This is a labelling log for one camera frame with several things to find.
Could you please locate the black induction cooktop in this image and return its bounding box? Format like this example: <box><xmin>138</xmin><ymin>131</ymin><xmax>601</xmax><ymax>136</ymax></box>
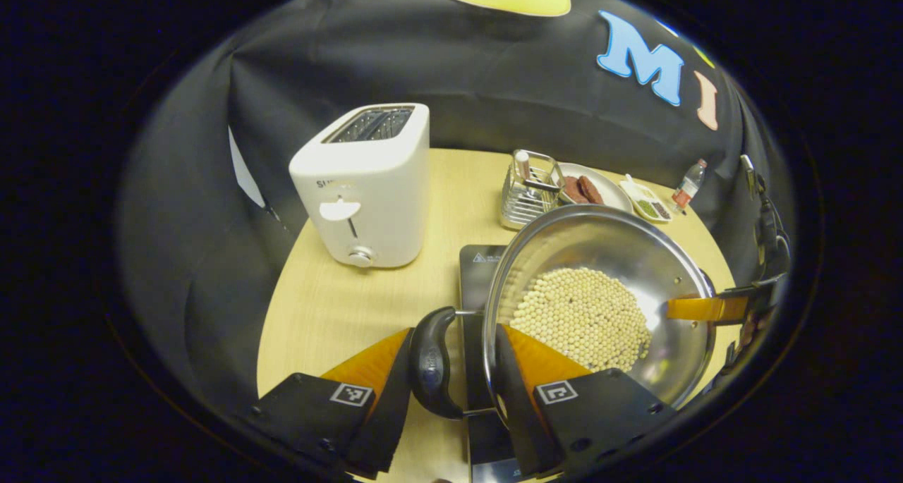
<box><xmin>458</xmin><ymin>244</ymin><xmax>524</xmax><ymax>483</ymax></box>

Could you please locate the white plate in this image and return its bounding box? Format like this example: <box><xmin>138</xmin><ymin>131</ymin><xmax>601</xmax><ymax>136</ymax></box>
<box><xmin>556</xmin><ymin>161</ymin><xmax>634</xmax><ymax>214</ymax></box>

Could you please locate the red label water bottle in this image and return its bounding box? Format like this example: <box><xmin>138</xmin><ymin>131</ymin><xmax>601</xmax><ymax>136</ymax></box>
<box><xmin>671</xmin><ymin>159</ymin><xmax>708</xmax><ymax>212</ymax></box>

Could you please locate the black cable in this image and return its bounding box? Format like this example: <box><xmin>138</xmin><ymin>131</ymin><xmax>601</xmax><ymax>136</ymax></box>
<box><xmin>739</xmin><ymin>154</ymin><xmax>792</xmax><ymax>276</ymax></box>

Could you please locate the pile of soybeans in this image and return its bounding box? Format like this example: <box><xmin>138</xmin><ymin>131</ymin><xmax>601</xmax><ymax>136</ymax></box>
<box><xmin>509</xmin><ymin>266</ymin><xmax>654</xmax><ymax>373</ymax></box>

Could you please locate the white toaster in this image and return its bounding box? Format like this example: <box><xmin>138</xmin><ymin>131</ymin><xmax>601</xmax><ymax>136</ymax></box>
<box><xmin>289</xmin><ymin>102</ymin><xmax>430</xmax><ymax>269</ymax></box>

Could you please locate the stainless steel pot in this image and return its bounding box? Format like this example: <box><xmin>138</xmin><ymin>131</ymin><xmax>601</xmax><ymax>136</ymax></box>
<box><xmin>408</xmin><ymin>204</ymin><xmax>718</xmax><ymax>428</ymax></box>

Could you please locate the white divided dish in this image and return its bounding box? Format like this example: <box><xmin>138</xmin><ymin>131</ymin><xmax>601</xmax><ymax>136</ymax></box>
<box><xmin>619</xmin><ymin>174</ymin><xmax>673</xmax><ymax>225</ymax></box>

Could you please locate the metal wire holder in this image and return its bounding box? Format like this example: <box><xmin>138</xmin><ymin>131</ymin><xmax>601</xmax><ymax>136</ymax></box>
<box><xmin>499</xmin><ymin>149</ymin><xmax>566</xmax><ymax>231</ymax></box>

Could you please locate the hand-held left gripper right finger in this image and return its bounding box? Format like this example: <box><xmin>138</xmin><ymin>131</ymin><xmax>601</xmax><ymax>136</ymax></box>
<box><xmin>492</xmin><ymin>323</ymin><xmax>679</xmax><ymax>479</ymax></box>

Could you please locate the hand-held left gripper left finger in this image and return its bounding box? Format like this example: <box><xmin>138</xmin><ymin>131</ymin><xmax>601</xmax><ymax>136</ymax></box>
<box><xmin>247</xmin><ymin>326</ymin><xmax>416</xmax><ymax>478</ymax></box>

